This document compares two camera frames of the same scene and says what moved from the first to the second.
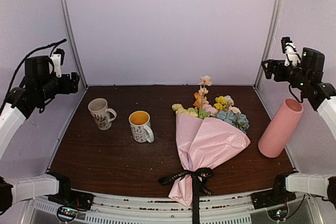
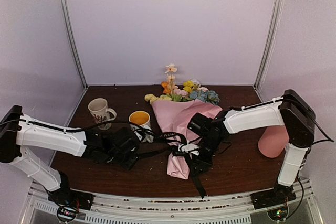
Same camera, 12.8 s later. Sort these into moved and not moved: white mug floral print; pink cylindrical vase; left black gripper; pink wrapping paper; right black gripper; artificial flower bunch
Moved: artificial flower bunch; right black gripper; pink wrapping paper; left black gripper
Not moved: pink cylindrical vase; white mug floral print
